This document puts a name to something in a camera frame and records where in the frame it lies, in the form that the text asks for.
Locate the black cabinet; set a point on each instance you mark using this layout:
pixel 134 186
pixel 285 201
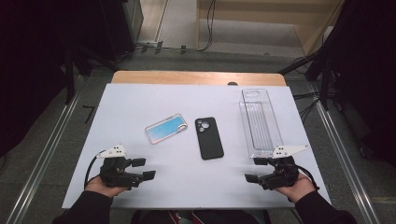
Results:
pixel 124 28

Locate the wooden platform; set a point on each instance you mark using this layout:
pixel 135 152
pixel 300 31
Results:
pixel 255 17

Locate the black stand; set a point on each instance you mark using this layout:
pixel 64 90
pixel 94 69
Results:
pixel 325 84
pixel 69 81

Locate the black phone case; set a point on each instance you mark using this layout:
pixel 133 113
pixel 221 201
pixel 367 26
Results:
pixel 209 143

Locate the black curtain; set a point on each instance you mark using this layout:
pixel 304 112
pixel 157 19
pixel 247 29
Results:
pixel 28 62
pixel 367 77

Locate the person's right hand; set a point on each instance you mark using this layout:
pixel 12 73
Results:
pixel 299 189

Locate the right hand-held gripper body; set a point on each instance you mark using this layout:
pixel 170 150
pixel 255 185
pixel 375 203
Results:
pixel 281 172

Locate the person's left hand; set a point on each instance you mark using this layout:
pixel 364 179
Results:
pixel 102 188

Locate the white board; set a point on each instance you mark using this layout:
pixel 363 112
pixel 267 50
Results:
pixel 174 102

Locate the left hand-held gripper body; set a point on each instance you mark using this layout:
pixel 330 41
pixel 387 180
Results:
pixel 116 172

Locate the metal floor rail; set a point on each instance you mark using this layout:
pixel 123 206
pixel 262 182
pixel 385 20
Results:
pixel 43 161
pixel 344 160

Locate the blue phone case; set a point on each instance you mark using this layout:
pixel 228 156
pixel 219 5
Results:
pixel 166 128

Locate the clear plastic tray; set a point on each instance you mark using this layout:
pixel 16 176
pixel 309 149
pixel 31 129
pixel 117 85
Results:
pixel 260 124

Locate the dark round knob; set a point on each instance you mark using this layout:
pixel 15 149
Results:
pixel 232 83

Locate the wooden table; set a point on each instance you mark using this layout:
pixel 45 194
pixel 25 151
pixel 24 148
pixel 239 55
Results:
pixel 186 77

